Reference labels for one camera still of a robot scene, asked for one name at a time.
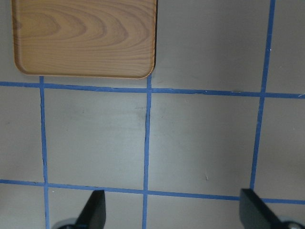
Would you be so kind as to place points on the wooden tray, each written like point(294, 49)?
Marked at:
point(89, 38)

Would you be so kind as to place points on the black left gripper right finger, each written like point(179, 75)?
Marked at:
point(255, 214)

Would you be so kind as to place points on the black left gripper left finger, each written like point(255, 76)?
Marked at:
point(93, 213)

